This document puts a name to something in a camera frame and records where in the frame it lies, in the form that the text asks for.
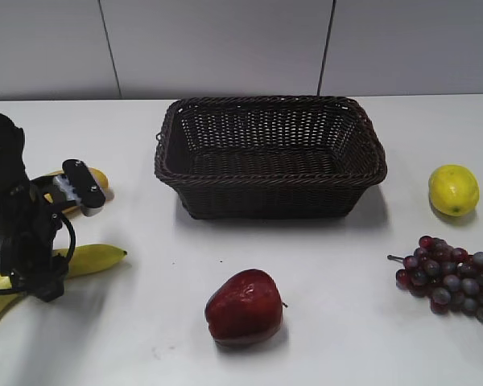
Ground black gripper finger with white pad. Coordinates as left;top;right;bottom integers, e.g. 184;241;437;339
52;158;106;216

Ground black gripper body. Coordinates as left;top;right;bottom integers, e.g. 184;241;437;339
0;183;64;302

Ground yellow banana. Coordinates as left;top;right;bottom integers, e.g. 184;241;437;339
0;244;127;320

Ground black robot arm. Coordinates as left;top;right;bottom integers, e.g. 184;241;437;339
0;113;106;302

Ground black woven basket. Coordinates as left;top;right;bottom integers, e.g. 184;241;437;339
155;96;387;220

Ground yellow mango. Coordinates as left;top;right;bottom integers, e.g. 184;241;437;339
33;167;109;214

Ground red apple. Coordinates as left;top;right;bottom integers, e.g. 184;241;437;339
204;269;283;347

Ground yellow lemon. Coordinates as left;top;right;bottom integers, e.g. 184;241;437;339
428;164;480;217

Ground purple grape bunch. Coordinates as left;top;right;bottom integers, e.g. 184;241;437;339
386;236;483;325

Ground black cable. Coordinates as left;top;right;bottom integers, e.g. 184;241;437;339
0;216;76;297

